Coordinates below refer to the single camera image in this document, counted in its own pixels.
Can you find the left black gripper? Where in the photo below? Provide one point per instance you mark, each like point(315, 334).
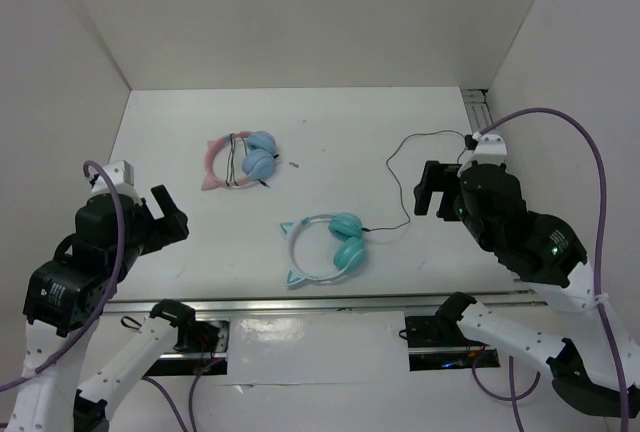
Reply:
point(171, 227)

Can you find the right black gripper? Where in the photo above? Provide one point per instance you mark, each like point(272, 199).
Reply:
point(436, 175)

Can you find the teal cat-ear headphones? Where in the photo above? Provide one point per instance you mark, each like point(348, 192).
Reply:
point(323, 248)

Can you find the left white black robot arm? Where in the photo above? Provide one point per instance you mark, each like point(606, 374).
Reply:
point(63, 305)

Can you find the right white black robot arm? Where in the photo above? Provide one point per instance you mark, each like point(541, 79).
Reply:
point(595, 367)

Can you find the pink blue cat-ear headphones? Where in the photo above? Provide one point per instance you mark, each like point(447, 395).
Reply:
point(258, 164)

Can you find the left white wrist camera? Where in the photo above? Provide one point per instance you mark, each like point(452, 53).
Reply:
point(121, 174)

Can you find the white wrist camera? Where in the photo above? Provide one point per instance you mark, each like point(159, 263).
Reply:
point(121, 174)
point(486, 148)

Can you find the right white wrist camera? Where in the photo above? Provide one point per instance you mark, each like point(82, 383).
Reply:
point(486, 148)

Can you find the aluminium side rail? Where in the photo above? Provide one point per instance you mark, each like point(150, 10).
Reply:
point(477, 108)

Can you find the aluminium front rail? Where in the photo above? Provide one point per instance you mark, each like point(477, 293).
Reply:
point(316, 304)

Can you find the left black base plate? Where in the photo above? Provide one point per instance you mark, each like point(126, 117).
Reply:
point(206, 351)

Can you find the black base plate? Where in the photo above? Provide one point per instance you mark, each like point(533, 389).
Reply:
point(206, 351)
point(435, 345)

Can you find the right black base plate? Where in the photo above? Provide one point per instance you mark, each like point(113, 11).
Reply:
point(435, 345)

